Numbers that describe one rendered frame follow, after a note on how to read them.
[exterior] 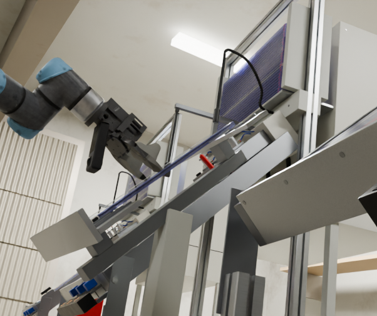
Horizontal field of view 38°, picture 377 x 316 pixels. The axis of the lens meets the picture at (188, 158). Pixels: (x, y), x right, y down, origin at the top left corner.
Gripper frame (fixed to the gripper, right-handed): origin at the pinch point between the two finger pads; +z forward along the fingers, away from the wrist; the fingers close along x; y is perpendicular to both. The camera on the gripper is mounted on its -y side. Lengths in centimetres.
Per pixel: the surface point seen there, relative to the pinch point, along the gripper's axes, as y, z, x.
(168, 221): -11.8, 6.5, -13.9
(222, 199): 15.7, 22.2, 11.0
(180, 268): -17.9, 14.6, -13.9
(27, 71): 126, -69, 259
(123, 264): -17.5, 10.3, 10.1
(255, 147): 38.8, 22.3, 13.5
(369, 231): 41, 66, 5
